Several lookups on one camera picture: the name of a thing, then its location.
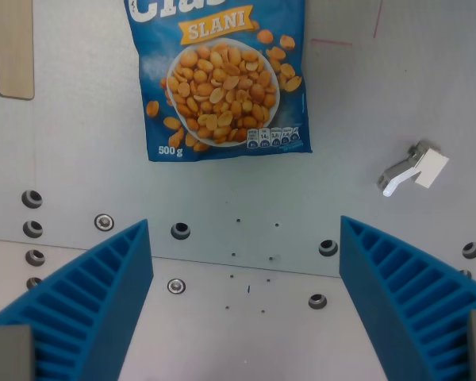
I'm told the light wooden board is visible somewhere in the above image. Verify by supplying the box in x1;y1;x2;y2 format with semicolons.
0;0;36;100

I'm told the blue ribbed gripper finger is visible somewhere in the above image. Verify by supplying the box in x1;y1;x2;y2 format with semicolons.
339;215;476;381
0;218;155;381

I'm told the grey and white plastic part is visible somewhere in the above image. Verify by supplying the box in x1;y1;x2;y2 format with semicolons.
375;140;450;198

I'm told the blue salted peanuts bag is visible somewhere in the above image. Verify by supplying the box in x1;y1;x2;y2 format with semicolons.
125;0;313;163

